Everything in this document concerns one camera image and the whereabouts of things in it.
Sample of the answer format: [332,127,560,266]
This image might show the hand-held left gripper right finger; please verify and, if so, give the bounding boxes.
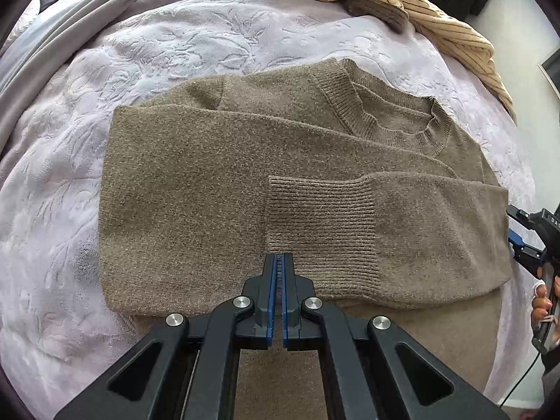
[282,252,511,420]

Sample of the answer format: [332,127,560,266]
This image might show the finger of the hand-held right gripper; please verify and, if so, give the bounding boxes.
[506,204,533,231]
[507,231,547,279]

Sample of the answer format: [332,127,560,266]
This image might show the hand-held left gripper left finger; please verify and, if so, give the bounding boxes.
[55,253,279,420]

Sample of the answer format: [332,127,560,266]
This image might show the brown knit sweater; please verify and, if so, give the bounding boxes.
[99,58,513,420]

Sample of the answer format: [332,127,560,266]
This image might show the person's right hand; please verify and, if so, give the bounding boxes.
[530,278,560,330]

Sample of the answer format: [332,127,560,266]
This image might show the beige striped garment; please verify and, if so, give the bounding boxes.
[209,0,518,124]

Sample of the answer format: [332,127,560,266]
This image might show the lilac embossed blanket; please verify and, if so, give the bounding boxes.
[0,0,538,407]

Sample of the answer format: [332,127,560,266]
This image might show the grey bed sheet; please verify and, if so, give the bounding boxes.
[0,0,228,112]

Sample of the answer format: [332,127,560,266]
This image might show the black cable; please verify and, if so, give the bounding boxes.
[498,349,541,407]

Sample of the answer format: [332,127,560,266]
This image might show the white picture frame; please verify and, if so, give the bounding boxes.
[537,47,560,98]

